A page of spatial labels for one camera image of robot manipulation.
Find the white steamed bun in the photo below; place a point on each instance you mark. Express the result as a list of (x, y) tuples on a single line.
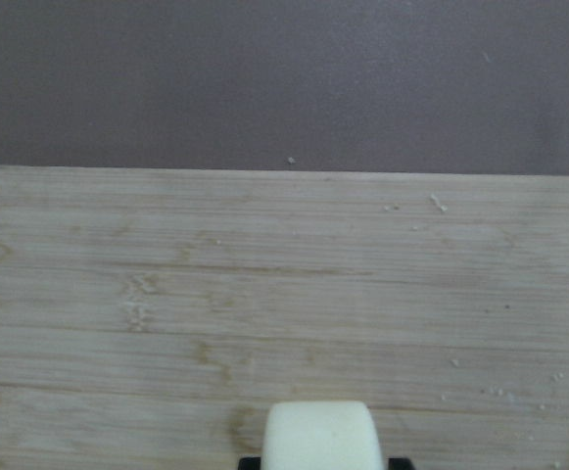
[(333, 434)]

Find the bamboo cutting board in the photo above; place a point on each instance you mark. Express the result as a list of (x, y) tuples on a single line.
[(149, 318)]

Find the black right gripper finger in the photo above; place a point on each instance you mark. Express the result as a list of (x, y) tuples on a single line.
[(249, 463)]

